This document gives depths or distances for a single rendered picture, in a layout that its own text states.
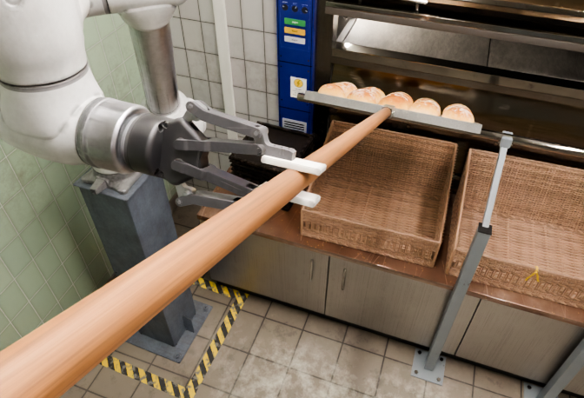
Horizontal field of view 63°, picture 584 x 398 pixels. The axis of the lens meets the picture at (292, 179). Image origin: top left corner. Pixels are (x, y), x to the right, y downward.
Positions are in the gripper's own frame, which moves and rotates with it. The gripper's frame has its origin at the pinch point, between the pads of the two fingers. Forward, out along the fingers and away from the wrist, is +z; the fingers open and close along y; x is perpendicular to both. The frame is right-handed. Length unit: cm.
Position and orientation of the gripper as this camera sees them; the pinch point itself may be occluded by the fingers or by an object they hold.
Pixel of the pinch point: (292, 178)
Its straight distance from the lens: 55.4
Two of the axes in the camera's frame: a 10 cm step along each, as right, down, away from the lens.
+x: -2.9, 2.2, -9.3
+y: -1.6, 9.5, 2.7
